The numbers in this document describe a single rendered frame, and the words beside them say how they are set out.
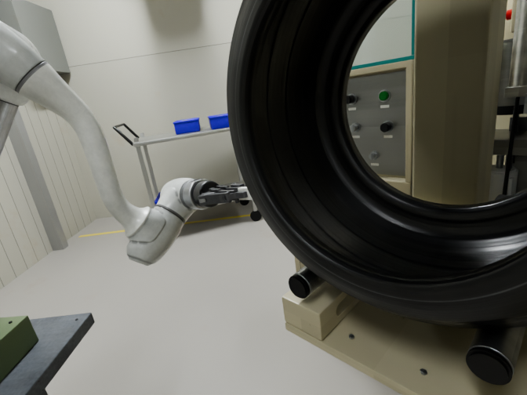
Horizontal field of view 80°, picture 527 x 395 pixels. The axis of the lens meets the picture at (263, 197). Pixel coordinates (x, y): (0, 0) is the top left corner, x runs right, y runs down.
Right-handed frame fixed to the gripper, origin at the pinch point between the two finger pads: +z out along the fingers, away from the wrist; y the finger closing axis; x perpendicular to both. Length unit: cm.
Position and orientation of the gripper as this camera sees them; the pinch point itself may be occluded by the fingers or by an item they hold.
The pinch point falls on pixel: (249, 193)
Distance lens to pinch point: 74.3
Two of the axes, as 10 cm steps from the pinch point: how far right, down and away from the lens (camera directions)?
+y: 7.0, -3.1, 6.4
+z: 6.8, 0.0, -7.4
